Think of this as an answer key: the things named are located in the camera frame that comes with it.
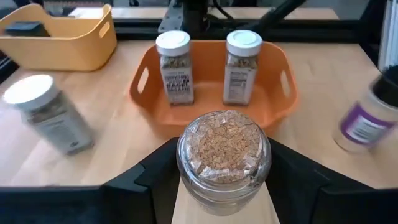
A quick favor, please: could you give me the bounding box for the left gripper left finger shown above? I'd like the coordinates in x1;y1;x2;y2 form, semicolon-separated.
102;138;180;224

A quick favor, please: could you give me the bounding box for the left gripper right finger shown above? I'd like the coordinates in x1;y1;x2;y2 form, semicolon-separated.
269;138;343;224

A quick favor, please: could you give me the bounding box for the small round glass jar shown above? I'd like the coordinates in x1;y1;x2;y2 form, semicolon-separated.
176;109;272;217

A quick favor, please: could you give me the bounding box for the black-lid jar with purple label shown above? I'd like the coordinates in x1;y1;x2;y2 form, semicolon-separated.
331;64;398;154

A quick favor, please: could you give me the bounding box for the white-lid bagel seasoning jar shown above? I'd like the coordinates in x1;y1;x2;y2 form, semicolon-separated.
2;73;95;156
155;30;195;106
223;29;264;106

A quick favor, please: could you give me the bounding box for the orange plastic bin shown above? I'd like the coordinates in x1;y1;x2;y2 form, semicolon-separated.
129;39;300;131

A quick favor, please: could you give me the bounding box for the yellow plastic bin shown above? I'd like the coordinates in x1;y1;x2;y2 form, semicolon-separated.
0;2;118;72

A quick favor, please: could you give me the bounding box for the black perforated computer case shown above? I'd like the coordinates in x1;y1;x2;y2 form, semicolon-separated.
42;0;105;9

